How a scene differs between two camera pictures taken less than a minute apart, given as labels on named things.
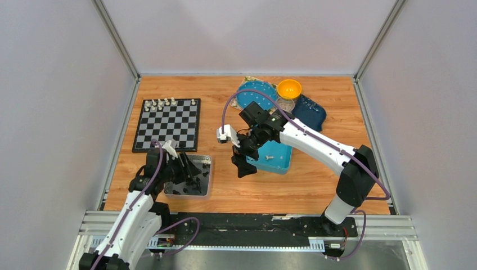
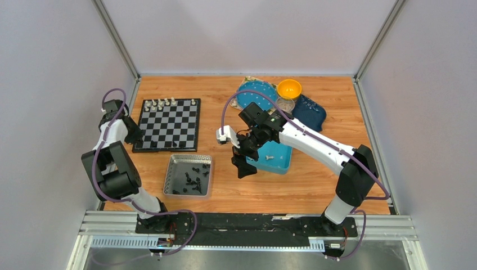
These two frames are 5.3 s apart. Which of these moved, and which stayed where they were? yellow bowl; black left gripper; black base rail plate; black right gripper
Moved: black left gripper
Stayed: black base rail plate; yellow bowl; black right gripper
